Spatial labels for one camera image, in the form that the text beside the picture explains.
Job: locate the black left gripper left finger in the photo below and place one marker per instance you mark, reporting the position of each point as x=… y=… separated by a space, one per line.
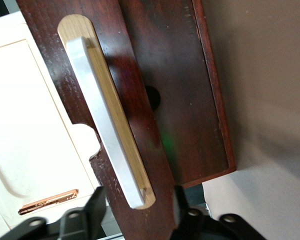
x=90 y=220

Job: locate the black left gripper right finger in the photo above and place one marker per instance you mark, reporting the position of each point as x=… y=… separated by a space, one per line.
x=187 y=222

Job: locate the dark wooden drawer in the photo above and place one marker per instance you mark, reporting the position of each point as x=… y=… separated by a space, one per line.
x=132 y=82

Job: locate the dark wooden drawer case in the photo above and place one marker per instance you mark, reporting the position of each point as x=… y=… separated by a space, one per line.
x=190 y=100

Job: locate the white cabinet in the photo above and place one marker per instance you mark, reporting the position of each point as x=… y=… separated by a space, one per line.
x=27 y=112

